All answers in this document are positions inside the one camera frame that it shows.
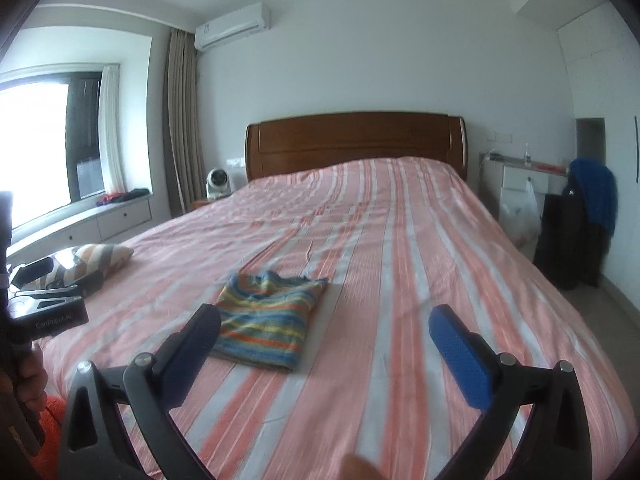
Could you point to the multicolour striped knit garment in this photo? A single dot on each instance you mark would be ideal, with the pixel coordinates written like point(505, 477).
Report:
point(270, 320)

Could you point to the white window seat cabinet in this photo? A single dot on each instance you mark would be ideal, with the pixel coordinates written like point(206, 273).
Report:
point(120, 217)

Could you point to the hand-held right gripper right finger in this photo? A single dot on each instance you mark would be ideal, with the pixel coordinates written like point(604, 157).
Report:
point(460, 355)

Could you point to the brown curtain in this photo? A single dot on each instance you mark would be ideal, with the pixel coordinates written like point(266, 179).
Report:
point(182, 125)

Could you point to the red flat item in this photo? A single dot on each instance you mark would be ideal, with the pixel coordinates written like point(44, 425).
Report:
point(547, 166)

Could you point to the person's right hand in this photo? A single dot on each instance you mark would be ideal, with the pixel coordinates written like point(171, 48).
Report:
point(360, 469)

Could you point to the white plastic bag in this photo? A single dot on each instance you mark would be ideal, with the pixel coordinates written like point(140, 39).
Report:
point(520, 215)

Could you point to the red cloth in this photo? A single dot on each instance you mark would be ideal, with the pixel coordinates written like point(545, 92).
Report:
point(107, 199)

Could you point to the small clear bottle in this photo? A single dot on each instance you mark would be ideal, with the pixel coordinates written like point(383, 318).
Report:
point(526, 154)

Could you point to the person's left forearm orange sleeve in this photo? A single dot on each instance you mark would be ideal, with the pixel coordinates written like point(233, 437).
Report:
point(52, 430)

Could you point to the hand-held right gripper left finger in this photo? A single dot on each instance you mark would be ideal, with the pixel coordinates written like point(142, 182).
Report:
point(192, 355)

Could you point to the white sheer curtain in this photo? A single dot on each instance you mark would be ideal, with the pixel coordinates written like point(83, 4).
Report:
point(111, 130)

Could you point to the window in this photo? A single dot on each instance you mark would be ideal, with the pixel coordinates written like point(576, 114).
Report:
point(35, 150)

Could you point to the person's left hand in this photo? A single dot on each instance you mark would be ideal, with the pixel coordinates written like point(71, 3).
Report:
point(32, 380)

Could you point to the striped pillow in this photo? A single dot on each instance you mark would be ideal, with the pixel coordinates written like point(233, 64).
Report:
point(102, 255)

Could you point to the blue garment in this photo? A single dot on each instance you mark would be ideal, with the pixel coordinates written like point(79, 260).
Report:
point(595, 195)

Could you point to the white wall socket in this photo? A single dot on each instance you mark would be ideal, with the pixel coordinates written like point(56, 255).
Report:
point(500, 136)
point(235, 162)

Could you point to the dark cloth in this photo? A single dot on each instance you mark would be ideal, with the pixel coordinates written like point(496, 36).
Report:
point(136, 193)

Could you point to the wooden nightstand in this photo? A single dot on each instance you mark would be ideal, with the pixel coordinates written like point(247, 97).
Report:
point(200, 205)

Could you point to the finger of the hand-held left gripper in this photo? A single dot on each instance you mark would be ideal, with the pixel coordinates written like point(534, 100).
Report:
point(50, 294)
point(32, 270)

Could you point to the black garment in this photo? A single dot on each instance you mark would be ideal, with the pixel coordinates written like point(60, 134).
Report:
point(565, 240)

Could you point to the wooden headboard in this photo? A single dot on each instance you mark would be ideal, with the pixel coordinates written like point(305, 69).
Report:
point(350, 140)

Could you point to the white air conditioner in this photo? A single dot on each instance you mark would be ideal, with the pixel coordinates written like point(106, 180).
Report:
point(232, 25)

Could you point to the white round fan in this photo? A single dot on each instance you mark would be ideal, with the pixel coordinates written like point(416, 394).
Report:
point(218, 182)

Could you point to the bed with pink striped sheet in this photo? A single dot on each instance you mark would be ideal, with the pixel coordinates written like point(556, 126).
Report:
point(400, 260)

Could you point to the white desk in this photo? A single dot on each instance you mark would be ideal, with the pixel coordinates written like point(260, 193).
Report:
point(515, 177)

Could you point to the white wardrobe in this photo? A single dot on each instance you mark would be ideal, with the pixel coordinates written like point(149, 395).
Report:
point(600, 85)

